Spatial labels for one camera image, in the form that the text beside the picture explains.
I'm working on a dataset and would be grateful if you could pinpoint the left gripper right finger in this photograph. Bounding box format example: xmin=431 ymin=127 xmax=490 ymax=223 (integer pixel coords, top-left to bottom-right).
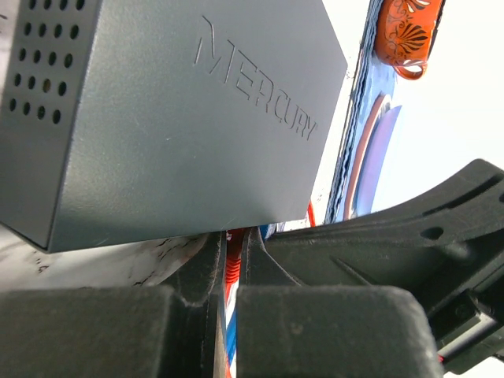
xmin=235 ymin=228 xmax=443 ymax=377

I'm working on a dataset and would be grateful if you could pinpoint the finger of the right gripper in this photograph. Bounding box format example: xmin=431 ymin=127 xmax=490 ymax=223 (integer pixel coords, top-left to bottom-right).
xmin=265 ymin=160 xmax=503 ymax=311

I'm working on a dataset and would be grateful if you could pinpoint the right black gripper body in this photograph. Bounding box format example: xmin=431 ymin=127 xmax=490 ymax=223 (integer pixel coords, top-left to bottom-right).
xmin=428 ymin=254 xmax=503 ymax=375

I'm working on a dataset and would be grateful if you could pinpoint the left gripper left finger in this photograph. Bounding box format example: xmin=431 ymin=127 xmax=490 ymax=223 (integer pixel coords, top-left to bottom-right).
xmin=1 ymin=231 xmax=227 ymax=377

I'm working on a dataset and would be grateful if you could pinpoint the red ethernet cable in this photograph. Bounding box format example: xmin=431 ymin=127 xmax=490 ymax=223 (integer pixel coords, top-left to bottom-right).
xmin=220 ymin=200 xmax=318 ymax=378

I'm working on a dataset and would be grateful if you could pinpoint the black network switch box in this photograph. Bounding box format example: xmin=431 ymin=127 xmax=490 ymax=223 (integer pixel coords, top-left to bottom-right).
xmin=1 ymin=1 xmax=347 ymax=253

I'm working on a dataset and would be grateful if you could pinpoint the pink plate under blue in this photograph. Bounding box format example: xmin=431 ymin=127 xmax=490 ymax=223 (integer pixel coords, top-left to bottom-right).
xmin=343 ymin=94 xmax=391 ymax=221

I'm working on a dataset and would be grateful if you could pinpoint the blue cloth placemat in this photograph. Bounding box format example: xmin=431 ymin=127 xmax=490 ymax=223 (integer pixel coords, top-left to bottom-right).
xmin=324 ymin=1 xmax=397 ymax=224

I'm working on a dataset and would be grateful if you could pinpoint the brown orange cup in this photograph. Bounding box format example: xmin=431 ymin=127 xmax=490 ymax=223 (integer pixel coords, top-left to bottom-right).
xmin=374 ymin=0 xmax=445 ymax=80

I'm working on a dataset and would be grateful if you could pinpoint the blue ethernet cable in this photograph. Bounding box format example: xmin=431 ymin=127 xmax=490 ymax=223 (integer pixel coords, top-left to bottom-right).
xmin=219 ymin=222 xmax=287 ymax=378

